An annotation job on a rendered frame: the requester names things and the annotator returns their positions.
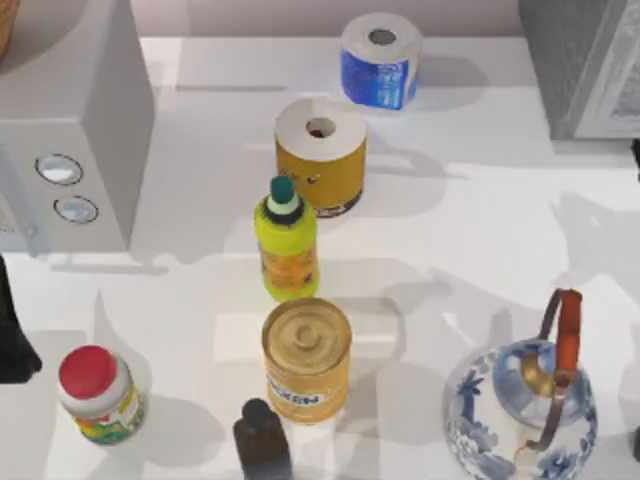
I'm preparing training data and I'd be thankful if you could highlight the yellow green bottle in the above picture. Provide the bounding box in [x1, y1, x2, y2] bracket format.
[253, 175, 320, 303]

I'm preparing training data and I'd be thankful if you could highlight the yellow wrapped paper roll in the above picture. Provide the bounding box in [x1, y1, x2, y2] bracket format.
[273, 97, 369, 220]

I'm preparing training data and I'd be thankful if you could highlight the yellow tin can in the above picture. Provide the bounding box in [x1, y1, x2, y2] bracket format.
[260, 297, 353, 425]

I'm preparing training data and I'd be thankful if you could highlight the blue wrapped paper roll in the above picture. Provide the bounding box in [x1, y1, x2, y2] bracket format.
[340, 13, 424, 111]

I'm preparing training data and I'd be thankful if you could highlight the dark brown bottle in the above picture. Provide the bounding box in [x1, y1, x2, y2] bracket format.
[233, 397, 293, 480]

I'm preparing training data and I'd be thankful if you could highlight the small microwave knob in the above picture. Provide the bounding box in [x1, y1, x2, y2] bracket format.
[53, 195, 99, 224]

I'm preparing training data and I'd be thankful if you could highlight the blue and white teapot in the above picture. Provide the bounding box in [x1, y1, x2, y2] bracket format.
[444, 287, 600, 480]

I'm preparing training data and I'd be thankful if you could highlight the pale microwave oven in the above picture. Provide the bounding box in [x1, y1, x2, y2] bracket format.
[0, 0, 156, 259]

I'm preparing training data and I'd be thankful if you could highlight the red lidded white jar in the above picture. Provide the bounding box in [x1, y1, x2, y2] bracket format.
[57, 344, 148, 446]

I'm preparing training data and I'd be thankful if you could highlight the large microwave knob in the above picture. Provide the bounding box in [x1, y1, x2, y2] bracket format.
[34, 153, 84, 186]

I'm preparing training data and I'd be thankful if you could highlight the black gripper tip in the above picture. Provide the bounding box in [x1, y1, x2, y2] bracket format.
[0, 253, 43, 385]

